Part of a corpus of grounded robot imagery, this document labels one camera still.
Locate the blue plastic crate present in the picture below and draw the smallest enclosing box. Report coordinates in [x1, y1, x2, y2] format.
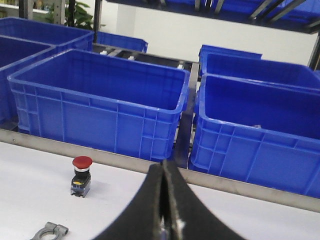
[8, 49, 190, 162]
[189, 75, 320, 198]

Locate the steel table edge rail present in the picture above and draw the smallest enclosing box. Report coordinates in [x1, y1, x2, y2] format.
[0, 129, 320, 213]

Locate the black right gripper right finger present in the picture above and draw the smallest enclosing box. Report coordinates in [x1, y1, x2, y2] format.
[162, 161, 243, 240]

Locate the blue plastic crate right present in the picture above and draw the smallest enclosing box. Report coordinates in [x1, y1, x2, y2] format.
[189, 75, 320, 198]

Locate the overhead metal shelf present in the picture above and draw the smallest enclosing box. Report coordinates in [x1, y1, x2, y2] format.
[113, 0, 320, 34]

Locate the red emergency stop button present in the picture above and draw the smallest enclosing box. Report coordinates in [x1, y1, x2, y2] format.
[70, 156, 93, 198]

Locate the grey metal pipe clamp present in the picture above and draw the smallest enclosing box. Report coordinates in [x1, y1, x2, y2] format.
[31, 221, 69, 240]

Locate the blue crate far left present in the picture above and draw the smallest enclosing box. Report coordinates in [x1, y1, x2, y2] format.
[0, 35, 57, 123]

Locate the blue plastic crate left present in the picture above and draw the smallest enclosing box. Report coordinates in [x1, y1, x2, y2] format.
[8, 49, 190, 162]

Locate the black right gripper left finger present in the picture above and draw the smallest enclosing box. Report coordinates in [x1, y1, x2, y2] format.
[95, 163, 163, 240]

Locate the green plant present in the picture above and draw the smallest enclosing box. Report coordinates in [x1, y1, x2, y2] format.
[44, 0, 106, 30]

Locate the blue crate back centre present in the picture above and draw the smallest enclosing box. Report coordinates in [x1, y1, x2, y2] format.
[96, 31, 148, 53]

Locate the blue crate back left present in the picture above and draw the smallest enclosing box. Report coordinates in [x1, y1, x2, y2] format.
[0, 17, 94, 52]

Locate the blue crate behind right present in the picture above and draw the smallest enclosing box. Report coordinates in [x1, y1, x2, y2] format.
[200, 53, 320, 94]

